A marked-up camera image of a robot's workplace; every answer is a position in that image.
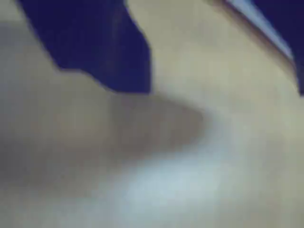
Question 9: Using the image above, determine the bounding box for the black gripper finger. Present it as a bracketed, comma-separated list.
[16, 0, 152, 95]
[220, 0, 304, 97]

